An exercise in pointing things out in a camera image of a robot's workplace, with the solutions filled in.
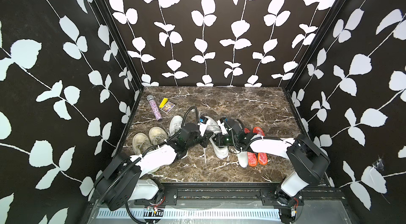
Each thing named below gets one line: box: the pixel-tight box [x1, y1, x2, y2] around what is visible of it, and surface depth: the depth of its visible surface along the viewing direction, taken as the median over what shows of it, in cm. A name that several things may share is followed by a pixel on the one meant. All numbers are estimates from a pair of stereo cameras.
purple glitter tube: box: [146, 94, 163, 123], surface depth 106 cm
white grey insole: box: [236, 151, 249, 168], surface depth 87 cm
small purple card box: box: [160, 100, 176, 114], surface depth 109 cm
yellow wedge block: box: [159, 97, 169, 109], surface depth 113 cm
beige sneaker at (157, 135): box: [148, 126, 170, 147], surface depth 93 cm
